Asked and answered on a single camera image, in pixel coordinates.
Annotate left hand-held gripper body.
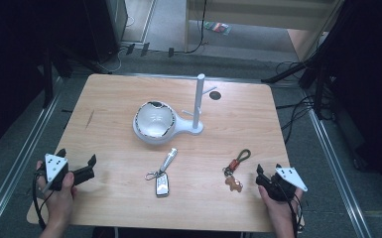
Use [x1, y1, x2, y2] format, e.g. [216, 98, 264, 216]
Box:
[41, 153, 96, 192]

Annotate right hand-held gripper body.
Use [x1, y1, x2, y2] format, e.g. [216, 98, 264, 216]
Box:
[255, 167, 309, 202]

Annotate brown leather keychain with charm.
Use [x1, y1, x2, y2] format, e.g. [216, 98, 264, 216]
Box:
[222, 148, 252, 193]

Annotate silver car key keychain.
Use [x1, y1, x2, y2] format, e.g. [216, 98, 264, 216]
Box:
[144, 147, 179, 199]

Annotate white key stand with dish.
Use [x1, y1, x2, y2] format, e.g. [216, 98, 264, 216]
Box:
[131, 72, 218, 146]

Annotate person's right hand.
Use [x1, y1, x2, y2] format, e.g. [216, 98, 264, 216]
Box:
[258, 184, 305, 231]

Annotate person's left hand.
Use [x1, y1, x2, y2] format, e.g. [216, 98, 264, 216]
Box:
[36, 160, 79, 226]

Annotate black metal stand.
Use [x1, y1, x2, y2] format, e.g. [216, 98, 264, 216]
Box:
[261, 39, 331, 120]
[41, 46, 90, 108]

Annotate black cabinet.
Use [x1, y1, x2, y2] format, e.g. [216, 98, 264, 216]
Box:
[80, 0, 129, 64]

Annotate colourful packet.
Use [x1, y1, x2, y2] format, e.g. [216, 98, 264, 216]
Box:
[203, 21, 232, 36]

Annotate light wooden cabinet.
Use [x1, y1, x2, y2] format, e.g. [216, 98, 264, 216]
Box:
[184, 0, 345, 62]

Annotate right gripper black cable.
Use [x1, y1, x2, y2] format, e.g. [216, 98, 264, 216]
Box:
[275, 180, 305, 236]

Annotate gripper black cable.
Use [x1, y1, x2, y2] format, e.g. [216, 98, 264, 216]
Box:
[275, 180, 305, 236]
[32, 170, 55, 231]

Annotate metal floor rail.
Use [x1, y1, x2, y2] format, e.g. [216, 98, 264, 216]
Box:
[308, 108, 374, 238]
[0, 93, 63, 238]

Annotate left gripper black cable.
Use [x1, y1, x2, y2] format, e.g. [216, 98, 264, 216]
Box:
[32, 170, 55, 231]

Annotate black floor cables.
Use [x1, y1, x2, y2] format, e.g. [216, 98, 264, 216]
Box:
[275, 60, 317, 145]

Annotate white floor cable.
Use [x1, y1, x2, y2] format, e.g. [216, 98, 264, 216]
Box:
[95, 46, 128, 74]

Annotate black hanging cable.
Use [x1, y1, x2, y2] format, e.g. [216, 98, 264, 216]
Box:
[185, 0, 210, 55]

